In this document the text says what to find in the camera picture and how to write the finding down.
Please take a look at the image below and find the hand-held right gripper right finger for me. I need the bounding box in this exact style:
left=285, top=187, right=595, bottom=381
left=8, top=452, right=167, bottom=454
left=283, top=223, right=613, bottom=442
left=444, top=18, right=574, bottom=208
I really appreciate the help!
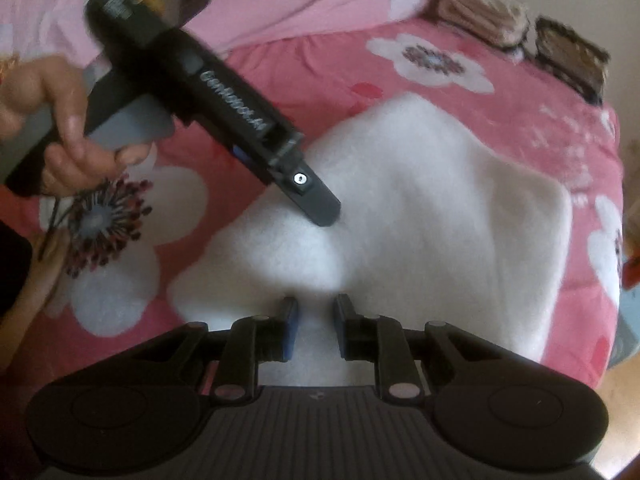
left=334, top=294, right=501, bottom=405

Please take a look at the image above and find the person's left hand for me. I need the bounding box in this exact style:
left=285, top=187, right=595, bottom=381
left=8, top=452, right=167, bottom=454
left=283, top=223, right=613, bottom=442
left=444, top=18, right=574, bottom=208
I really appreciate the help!
left=0, top=55, right=156, bottom=196

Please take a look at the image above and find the pink floral blanket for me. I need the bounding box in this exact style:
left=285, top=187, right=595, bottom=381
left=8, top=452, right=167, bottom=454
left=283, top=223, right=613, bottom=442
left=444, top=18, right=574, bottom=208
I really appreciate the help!
left=0, top=15, right=626, bottom=401

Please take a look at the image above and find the stack of dark folded clothes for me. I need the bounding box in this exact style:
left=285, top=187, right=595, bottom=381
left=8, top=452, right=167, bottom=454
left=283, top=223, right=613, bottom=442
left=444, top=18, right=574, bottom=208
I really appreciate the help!
left=525, top=16, right=611, bottom=103

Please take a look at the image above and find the stack of light folded clothes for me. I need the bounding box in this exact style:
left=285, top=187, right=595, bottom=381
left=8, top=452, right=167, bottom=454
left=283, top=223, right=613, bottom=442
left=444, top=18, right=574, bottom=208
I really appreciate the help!
left=430, top=0, right=531, bottom=53

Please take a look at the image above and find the white deer print sweater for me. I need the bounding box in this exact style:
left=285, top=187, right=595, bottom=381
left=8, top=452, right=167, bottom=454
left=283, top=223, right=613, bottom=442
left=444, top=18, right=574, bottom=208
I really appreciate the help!
left=167, top=91, right=573, bottom=386

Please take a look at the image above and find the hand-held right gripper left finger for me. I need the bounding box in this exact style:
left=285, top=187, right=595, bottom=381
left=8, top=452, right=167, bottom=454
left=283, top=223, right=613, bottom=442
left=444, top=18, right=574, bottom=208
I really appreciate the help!
left=132, top=296, right=301, bottom=406

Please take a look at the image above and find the black cable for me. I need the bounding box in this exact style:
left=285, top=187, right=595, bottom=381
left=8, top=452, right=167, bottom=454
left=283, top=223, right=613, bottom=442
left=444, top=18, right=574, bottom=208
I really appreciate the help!
left=37, top=192, right=71, bottom=261

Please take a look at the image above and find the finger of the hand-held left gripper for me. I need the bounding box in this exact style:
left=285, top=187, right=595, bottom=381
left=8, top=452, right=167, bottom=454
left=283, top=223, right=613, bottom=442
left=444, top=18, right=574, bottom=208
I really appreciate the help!
left=231, top=144, right=266, bottom=181
left=272, top=152, right=342, bottom=227

